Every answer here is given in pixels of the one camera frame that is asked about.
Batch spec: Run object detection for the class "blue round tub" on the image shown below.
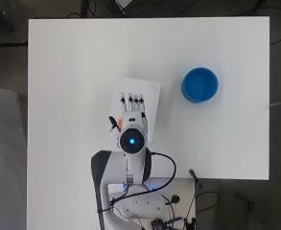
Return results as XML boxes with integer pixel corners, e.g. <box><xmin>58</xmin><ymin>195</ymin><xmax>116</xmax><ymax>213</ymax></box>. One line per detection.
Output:
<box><xmin>180</xmin><ymin>66</ymin><xmax>220</xmax><ymax>104</ymax></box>

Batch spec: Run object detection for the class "thin white cable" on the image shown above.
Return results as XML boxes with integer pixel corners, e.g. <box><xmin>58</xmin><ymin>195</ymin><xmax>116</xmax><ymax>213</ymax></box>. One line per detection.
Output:
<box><xmin>268</xmin><ymin>98</ymin><xmax>281</xmax><ymax>108</ymax></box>

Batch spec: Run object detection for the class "thick black cable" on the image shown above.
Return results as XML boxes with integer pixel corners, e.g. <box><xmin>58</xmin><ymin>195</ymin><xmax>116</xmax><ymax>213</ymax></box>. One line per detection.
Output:
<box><xmin>109</xmin><ymin>151</ymin><xmax>177</xmax><ymax>207</ymax></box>

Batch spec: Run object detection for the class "white cover book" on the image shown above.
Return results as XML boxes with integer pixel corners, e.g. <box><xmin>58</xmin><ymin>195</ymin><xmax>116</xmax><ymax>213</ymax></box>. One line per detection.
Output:
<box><xmin>108</xmin><ymin>76</ymin><xmax>162</xmax><ymax>146</ymax></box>

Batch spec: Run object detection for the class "black stand pole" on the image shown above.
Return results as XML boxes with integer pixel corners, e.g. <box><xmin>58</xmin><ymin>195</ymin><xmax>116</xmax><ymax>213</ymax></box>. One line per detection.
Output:
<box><xmin>188</xmin><ymin>169</ymin><xmax>203</xmax><ymax>189</ymax></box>

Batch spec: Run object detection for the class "thin black cable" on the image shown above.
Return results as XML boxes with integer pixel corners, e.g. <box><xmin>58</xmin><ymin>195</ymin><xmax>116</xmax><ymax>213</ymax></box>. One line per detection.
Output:
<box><xmin>183</xmin><ymin>191</ymin><xmax>222</xmax><ymax>224</ymax></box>

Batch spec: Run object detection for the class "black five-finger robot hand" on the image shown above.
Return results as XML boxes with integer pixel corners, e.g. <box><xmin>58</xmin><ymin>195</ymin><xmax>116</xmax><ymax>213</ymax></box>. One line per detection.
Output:
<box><xmin>108</xmin><ymin>91</ymin><xmax>149</xmax><ymax>133</ymax></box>

